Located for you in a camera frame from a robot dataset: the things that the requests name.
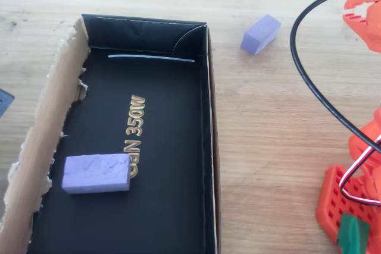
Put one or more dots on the dark mouse mat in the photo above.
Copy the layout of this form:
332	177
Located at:
4	102

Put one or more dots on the purple foam block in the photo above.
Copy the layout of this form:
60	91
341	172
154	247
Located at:
260	35
95	173

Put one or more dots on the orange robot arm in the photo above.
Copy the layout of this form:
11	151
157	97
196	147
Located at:
333	194

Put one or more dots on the black cardboard box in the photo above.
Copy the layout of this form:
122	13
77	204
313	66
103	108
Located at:
172	147

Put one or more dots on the green table clamp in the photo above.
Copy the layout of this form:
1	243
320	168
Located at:
352	236

